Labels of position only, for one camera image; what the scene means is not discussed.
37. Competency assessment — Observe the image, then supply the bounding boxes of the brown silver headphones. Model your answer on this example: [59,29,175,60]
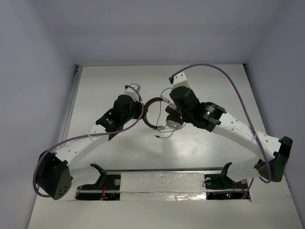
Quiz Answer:
[143,96,184,131]

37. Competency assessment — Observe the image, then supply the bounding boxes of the thin black headphone cable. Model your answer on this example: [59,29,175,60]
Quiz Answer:
[153,88,182,139]

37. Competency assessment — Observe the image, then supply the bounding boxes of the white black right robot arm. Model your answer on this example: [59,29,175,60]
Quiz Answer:
[170,86,293,187]

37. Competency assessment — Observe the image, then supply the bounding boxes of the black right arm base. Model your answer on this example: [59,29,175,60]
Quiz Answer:
[202,162,251,200]

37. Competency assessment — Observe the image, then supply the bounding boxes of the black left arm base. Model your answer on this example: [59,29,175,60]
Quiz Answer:
[75,164,121,201]

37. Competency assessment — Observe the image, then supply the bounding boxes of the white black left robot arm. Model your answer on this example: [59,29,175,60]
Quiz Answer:
[32,93,146,200]

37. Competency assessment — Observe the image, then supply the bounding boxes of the white front cover panel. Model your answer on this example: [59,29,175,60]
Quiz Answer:
[29,180,302,229]

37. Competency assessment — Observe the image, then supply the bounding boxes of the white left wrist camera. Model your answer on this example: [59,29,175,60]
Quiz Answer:
[124,83,142,102]

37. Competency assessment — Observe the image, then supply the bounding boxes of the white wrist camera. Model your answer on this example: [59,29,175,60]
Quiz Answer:
[169,72,190,89]
[124,83,142,102]

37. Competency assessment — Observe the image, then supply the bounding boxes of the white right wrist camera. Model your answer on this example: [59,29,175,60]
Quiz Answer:
[169,72,190,89]

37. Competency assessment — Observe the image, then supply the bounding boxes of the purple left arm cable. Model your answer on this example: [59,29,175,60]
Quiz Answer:
[32,84,145,198]

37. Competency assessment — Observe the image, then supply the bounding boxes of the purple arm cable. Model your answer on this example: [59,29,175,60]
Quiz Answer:
[32,84,145,198]
[169,63,274,184]

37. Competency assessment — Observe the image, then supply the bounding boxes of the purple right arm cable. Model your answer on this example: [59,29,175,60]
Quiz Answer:
[169,63,274,184]

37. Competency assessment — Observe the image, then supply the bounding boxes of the aluminium rail left side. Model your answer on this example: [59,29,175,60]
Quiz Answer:
[57,64,83,143]

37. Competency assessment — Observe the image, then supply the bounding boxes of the aluminium rail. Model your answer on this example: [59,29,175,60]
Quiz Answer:
[57,64,83,143]
[106,167,223,172]

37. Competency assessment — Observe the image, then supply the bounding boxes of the aluminium rail front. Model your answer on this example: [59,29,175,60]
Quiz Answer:
[106,167,223,172]

